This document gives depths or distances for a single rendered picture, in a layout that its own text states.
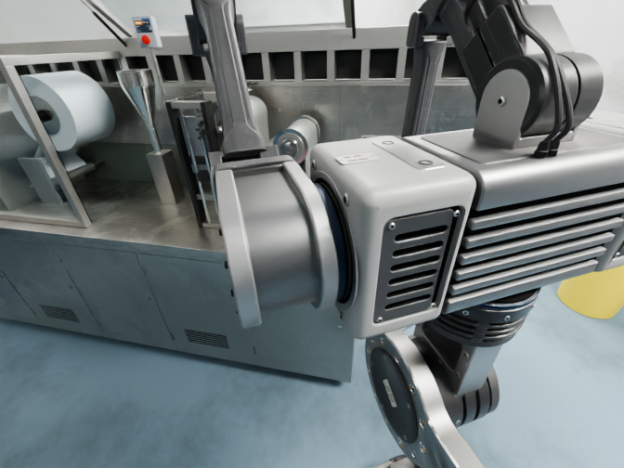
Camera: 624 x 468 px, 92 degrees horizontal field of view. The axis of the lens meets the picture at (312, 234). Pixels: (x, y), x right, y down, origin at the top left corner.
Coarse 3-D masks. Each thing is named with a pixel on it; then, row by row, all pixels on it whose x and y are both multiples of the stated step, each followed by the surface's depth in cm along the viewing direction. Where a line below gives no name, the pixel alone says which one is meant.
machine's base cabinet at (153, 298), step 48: (0, 240) 156; (48, 240) 148; (0, 288) 182; (48, 288) 170; (96, 288) 160; (144, 288) 151; (192, 288) 143; (144, 336) 176; (192, 336) 165; (240, 336) 156; (288, 336) 147; (336, 336) 140
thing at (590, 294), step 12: (588, 276) 192; (600, 276) 186; (612, 276) 182; (564, 288) 211; (576, 288) 201; (588, 288) 194; (600, 288) 189; (612, 288) 185; (564, 300) 211; (576, 300) 203; (588, 300) 197; (600, 300) 192; (612, 300) 190; (588, 312) 200; (600, 312) 197; (612, 312) 196
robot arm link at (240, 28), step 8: (192, 16) 57; (240, 16) 59; (192, 24) 57; (240, 24) 59; (192, 32) 57; (240, 32) 60; (192, 40) 58; (240, 40) 60; (192, 48) 59; (200, 48) 59; (208, 48) 62; (240, 48) 61; (200, 56) 60; (208, 56) 60; (208, 64) 62; (216, 96) 65
